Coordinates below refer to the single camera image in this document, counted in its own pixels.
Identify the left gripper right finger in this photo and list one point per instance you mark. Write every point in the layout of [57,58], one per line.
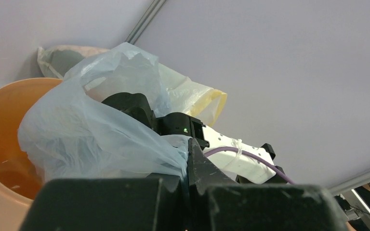
[221,204]

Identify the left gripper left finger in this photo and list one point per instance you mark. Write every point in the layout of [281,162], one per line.
[142,204]

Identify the large translucent white trash bag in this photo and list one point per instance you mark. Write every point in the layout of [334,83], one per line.
[194,99]

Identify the light blue plastic trash bag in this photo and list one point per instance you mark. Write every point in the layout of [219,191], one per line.
[70,133]

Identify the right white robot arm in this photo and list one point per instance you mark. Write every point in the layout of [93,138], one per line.
[249,164]

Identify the orange plastic trash bin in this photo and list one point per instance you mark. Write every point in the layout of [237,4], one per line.
[19,183]

